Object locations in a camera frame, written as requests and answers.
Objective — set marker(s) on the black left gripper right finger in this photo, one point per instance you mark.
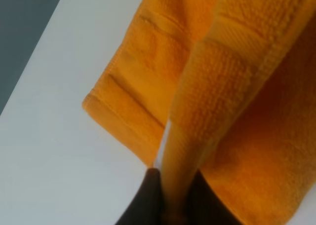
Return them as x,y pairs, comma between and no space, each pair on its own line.
204,207

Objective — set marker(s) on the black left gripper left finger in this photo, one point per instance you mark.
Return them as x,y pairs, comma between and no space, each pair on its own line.
146,206

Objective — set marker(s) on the orange terry towel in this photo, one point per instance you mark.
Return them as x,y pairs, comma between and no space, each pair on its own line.
222,87

